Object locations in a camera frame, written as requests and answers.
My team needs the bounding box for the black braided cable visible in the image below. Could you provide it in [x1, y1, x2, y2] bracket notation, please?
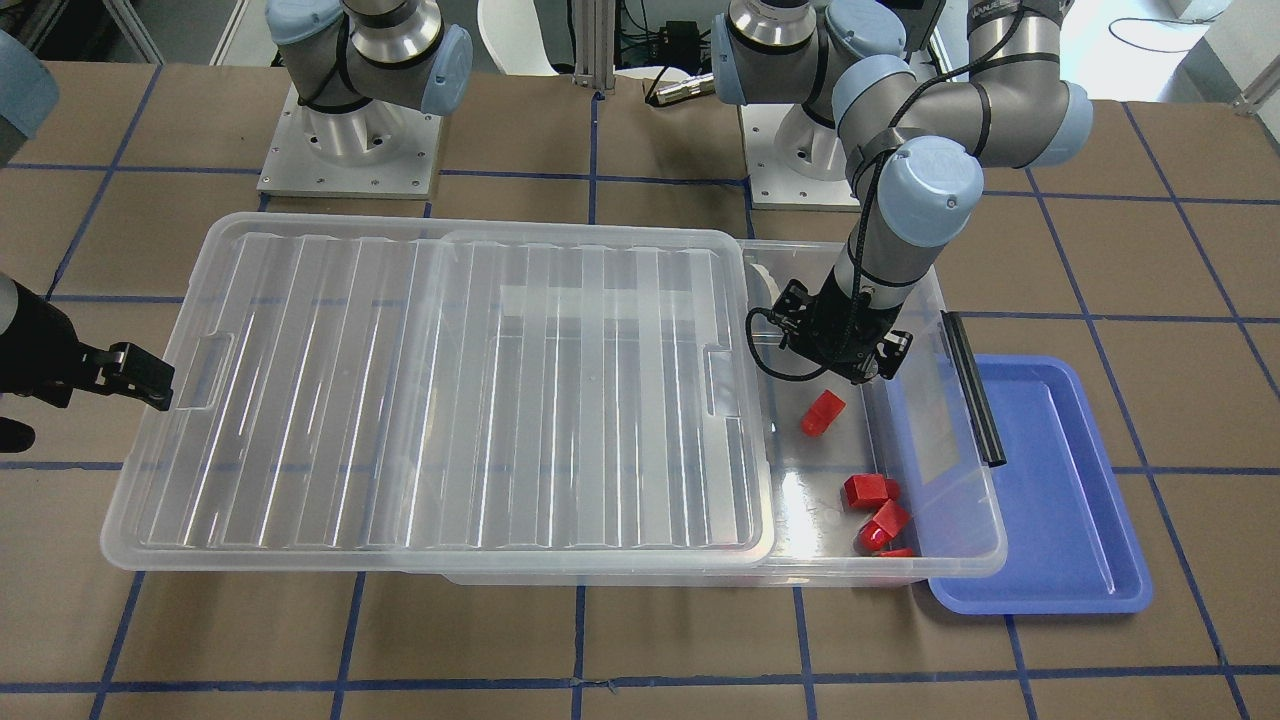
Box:
[745, 55, 1061, 383]

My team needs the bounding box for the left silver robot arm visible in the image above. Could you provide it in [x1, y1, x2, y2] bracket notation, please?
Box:
[710, 1, 1093, 384]

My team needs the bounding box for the clear plastic storage box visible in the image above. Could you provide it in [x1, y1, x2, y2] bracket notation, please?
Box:
[449, 272, 1009, 588]

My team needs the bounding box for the clear plastic box lid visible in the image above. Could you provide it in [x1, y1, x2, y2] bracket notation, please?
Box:
[100, 211, 774, 575]

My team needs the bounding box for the aluminium frame post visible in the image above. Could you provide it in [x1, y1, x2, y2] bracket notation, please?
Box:
[571, 0, 617, 96]

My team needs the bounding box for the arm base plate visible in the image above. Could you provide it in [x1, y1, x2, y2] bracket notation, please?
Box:
[257, 87, 445, 200]
[739, 104, 861, 213]

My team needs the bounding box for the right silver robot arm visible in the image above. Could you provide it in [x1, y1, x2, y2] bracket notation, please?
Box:
[3, 1, 474, 411]

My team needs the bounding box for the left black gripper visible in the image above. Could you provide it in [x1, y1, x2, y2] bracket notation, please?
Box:
[771, 272, 913, 386]

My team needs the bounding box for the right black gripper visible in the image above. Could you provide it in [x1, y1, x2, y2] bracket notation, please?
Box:
[0, 275, 175, 454]

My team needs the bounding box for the white chair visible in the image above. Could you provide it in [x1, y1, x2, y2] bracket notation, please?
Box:
[476, 1, 558, 77]

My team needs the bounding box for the black box latch handle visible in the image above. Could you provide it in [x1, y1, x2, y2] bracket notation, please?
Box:
[941, 311, 1009, 468]

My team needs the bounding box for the blue plastic tray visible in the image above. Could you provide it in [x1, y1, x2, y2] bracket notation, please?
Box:
[895, 354, 1153, 615]

